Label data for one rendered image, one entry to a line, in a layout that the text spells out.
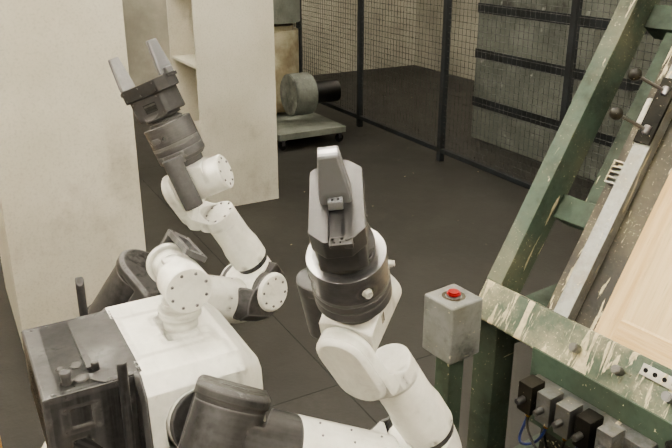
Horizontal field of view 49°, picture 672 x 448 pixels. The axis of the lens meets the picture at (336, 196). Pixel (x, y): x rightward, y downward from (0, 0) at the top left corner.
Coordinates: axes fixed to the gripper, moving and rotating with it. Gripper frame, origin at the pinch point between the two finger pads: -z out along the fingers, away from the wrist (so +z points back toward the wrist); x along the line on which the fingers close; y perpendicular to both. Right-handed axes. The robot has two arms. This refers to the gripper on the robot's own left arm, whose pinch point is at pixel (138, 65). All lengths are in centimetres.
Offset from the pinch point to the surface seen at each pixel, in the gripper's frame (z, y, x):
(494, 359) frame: 120, -84, -6
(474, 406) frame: 137, -84, -19
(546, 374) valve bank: 119, -73, 14
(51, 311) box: 79, -84, -218
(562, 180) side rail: 79, -117, 21
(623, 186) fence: 81, -106, 41
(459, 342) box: 103, -68, -5
